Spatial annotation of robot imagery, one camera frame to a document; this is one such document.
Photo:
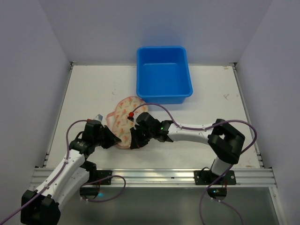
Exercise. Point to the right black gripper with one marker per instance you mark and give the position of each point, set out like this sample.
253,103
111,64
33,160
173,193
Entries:
141,135

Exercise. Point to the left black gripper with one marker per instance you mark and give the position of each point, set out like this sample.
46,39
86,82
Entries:
104,136

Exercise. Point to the floral mesh laundry bag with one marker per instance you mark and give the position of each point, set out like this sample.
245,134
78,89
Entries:
118,121

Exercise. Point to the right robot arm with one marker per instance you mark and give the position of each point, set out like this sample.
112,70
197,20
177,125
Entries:
225,141

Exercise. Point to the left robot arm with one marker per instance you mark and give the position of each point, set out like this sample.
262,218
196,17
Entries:
43,205

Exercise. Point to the blue plastic bin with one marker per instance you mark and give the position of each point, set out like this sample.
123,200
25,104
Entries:
162,74

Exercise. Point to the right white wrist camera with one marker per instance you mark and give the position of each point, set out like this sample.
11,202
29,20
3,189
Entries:
132,116

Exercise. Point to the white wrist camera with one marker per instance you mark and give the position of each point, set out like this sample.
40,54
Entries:
98,117
132,116

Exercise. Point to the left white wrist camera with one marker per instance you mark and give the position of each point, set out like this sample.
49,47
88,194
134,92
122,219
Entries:
98,117

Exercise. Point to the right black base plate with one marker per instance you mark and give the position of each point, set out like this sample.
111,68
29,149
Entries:
206,177

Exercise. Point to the aluminium mounting rail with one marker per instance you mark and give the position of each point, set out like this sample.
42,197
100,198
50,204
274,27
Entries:
184,178

